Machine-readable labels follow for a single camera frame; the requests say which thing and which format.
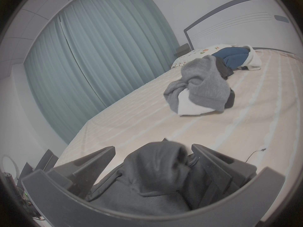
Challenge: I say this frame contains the thin black cord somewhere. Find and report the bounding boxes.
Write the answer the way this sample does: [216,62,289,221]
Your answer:
[245,148,267,163]

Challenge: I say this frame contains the white ring light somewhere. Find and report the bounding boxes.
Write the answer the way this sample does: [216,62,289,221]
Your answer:
[1,155,17,175]

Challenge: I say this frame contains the grey knitted garment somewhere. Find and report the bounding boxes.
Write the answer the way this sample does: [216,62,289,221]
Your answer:
[163,55,231,114]

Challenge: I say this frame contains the grey bedside table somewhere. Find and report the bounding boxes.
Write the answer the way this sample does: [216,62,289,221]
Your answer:
[174,44,190,59]

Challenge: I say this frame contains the black T-shirt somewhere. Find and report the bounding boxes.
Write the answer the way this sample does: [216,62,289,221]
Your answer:
[85,138,228,218]

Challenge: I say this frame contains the dark blue garment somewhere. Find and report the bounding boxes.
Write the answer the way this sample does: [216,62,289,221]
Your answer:
[211,47,252,70]

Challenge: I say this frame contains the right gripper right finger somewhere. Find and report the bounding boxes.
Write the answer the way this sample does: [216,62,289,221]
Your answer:
[191,144,257,194]

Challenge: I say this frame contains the bed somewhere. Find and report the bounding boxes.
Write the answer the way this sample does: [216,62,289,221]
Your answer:
[53,0,303,212]

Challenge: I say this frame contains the white garment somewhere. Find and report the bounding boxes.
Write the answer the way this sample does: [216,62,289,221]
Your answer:
[177,89,217,117]
[233,45,262,71]

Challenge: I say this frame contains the blue-green curtain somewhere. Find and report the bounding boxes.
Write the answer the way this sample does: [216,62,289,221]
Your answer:
[59,0,181,109]
[23,15,108,146]

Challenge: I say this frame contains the white printed pillow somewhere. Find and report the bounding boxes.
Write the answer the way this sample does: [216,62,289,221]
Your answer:
[170,44,238,68]

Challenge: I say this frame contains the black garment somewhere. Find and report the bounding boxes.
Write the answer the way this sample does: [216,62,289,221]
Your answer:
[214,57,236,109]

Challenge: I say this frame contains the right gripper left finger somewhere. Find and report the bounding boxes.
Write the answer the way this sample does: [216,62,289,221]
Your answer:
[47,146,116,199]

